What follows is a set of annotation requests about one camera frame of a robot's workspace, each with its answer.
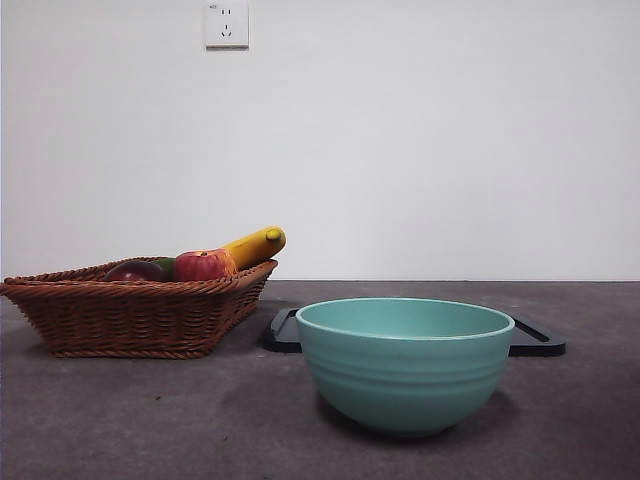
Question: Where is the teal ribbed bowl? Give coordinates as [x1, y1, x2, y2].
[294, 297, 516, 439]

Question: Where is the dark red plum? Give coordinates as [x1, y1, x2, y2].
[103, 259, 169, 283]

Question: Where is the yellow banana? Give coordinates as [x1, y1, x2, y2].
[218, 225, 287, 272]

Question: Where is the black rectangular tray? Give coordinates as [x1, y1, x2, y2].
[260, 307, 568, 357]

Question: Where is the red apple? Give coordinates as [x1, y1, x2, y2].
[173, 249, 239, 282]

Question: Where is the green avocado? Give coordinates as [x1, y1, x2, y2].
[151, 257, 177, 281]

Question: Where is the brown wicker basket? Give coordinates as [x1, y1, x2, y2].
[0, 257, 279, 360]

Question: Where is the white wall socket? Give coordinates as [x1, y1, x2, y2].
[204, 1, 250, 51]

